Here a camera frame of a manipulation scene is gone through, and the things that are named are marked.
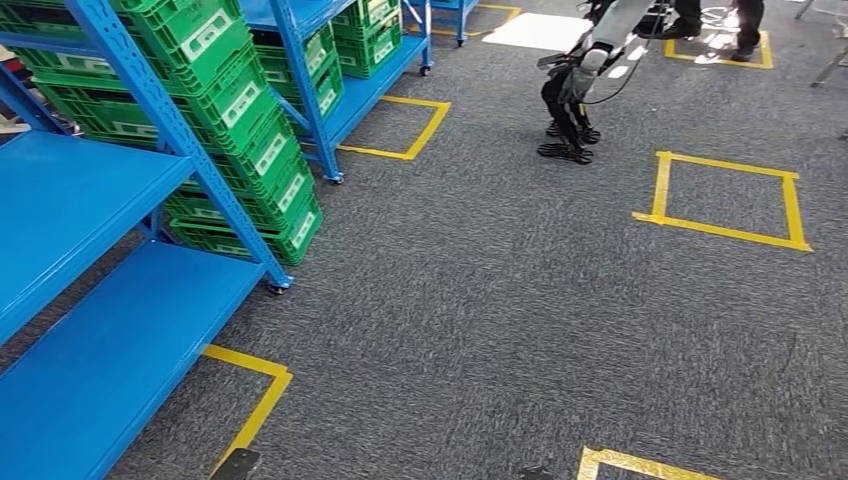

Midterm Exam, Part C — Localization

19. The blue metal shelf rack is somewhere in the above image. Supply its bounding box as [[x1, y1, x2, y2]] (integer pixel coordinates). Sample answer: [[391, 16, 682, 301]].
[[238, 0, 435, 185], [0, 0, 295, 480], [430, 0, 482, 48]]

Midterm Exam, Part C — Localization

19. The yellow floor tape square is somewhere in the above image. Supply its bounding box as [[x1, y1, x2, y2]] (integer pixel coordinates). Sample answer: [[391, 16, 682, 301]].
[[201, 344, 294, 475]]

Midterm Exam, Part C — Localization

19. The silver humanoid robot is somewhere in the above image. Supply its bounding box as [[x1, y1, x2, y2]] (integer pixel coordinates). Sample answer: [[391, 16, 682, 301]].
[[536, 0, 664, 166]]

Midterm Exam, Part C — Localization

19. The person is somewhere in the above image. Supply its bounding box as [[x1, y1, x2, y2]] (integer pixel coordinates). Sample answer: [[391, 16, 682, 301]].
[[652, 0, 766, 63]]

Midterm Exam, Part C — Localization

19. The metal work table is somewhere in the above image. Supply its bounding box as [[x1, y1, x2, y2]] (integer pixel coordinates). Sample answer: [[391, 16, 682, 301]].
[[794, 0, 848, 89]]

